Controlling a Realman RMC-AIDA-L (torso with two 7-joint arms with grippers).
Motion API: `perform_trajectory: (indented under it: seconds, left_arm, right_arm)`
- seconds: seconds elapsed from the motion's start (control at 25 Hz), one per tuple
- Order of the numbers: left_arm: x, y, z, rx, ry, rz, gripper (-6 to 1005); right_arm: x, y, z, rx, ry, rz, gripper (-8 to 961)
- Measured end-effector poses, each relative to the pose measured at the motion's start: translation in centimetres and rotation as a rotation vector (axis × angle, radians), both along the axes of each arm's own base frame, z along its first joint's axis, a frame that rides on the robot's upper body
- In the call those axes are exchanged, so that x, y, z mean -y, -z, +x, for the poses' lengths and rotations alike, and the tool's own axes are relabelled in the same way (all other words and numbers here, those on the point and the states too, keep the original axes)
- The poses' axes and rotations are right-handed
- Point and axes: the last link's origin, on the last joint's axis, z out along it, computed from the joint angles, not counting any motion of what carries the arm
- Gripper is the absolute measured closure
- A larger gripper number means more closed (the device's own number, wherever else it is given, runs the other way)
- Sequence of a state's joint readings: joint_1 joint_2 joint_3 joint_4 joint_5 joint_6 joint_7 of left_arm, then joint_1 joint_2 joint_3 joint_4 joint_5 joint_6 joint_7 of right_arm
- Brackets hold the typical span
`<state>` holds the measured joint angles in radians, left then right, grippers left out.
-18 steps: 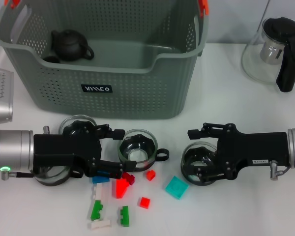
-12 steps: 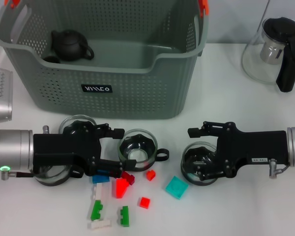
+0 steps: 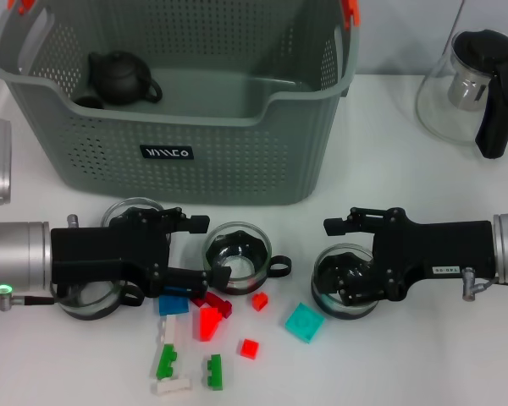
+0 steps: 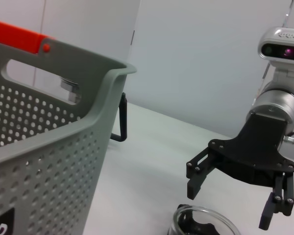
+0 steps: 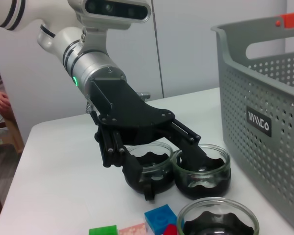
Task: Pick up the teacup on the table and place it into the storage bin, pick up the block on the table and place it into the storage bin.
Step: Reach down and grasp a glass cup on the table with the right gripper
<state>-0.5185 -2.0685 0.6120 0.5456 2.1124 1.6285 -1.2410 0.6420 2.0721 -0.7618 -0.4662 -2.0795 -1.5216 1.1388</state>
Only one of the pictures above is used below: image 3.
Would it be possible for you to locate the long white brick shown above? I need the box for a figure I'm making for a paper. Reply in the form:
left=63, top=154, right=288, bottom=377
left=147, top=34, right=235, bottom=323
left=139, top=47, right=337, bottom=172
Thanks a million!
left=151, top=315, right=185, bottom=380

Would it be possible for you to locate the right gripper cable with plugs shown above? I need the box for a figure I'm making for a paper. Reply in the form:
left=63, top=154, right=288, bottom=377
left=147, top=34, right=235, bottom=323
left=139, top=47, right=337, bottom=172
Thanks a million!
left=461, top=265, right=501, bottom=302

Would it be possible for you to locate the red slope brick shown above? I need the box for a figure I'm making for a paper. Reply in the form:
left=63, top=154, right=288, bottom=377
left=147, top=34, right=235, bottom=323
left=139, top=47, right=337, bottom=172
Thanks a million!
left=198, top=306, right=224, bottom=342

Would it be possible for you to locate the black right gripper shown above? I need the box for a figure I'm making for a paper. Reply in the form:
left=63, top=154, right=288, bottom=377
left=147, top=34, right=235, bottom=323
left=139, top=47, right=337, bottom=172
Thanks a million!
left=319, top=206, right=496, bottom=306

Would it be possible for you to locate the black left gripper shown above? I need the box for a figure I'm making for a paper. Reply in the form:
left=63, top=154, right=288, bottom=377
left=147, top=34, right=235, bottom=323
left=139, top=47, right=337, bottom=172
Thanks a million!
left=50, top=206, right=232, bottom=299

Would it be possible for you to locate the grey perforated storage bin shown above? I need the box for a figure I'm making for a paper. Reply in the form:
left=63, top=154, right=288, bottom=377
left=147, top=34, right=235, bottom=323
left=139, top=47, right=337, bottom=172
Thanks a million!
left=0, top=0, right=361, bottom=207

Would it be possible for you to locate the dark red arch brick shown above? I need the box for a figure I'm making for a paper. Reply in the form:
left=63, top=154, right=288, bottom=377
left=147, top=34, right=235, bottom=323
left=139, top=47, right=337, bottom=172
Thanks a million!
left=190, top=291, right=234, bottom=319

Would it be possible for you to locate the short white studded brick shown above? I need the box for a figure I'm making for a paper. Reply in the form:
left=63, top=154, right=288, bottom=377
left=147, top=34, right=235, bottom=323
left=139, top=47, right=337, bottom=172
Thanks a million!
left=152, top=377, right=193, bottom=397

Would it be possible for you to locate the teal square brick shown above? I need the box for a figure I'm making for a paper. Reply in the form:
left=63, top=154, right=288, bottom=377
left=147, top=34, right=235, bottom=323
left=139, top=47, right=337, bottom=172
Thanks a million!
left=284, top=301, right=325, bottom=344

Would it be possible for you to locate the blue square brick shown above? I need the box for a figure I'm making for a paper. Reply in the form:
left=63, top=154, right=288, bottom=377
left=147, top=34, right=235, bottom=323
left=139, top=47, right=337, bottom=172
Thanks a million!
left=158, top=286, right=191, bottom=316

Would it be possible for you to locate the glass teacup with black base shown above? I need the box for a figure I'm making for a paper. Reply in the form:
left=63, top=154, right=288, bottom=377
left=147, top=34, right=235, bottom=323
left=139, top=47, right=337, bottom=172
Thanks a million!
left=202, top=222, right=292, bottom=296
left=50, top=278, right=145, bottom=321
left=311, top=241, right=376, bottom=326
left=100, top=196, right=165, bottom=232

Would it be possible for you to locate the black clay teapot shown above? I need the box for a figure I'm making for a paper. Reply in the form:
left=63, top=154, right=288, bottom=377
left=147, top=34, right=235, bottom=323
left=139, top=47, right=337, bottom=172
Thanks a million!
left=86, top=50, right=164, bottom=107

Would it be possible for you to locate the green stepped brick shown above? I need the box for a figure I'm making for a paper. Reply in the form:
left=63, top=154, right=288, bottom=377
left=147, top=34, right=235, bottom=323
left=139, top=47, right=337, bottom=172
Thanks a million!
left=155, top=343, right=179, bottom=379
left=206, top=354, right=224, bottom=391

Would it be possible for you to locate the glass pitcher with black handle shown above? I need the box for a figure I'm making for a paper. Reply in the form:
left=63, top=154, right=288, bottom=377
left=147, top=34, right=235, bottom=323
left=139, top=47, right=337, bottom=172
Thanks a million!
left=415, top=28, right=508, bottom=161

